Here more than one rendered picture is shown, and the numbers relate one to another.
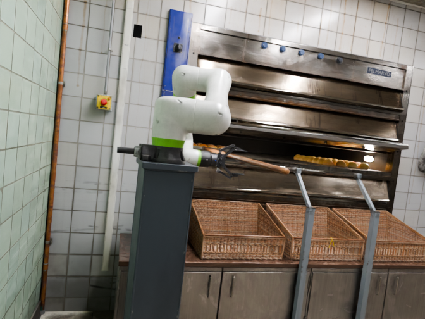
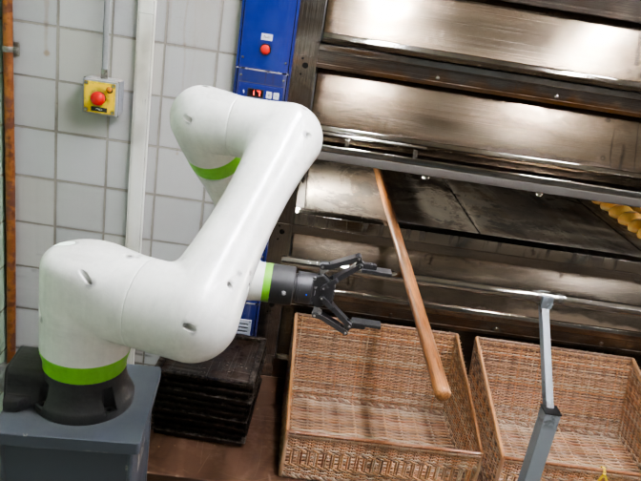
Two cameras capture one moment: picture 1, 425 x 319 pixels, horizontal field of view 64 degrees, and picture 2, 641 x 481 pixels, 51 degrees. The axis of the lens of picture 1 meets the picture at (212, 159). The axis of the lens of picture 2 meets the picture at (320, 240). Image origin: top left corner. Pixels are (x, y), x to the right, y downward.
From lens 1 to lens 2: 0.80 m
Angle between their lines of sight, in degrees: 20
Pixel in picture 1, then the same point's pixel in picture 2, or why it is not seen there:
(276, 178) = (510, 282)
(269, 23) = not seen: outside the picture
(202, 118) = (142, 333)
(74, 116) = (45, 123)
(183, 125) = (100, 336)
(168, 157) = (67, 408)
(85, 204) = not seen: hidden behind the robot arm
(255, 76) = (482, 31)
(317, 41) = not seen: outside the picture
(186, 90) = (204, 155)
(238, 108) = (428, 113)
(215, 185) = (356, 288)
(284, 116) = (549, 136)
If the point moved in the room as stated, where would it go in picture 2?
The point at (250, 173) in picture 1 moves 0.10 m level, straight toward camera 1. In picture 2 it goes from (446, 265) to (440, 275)
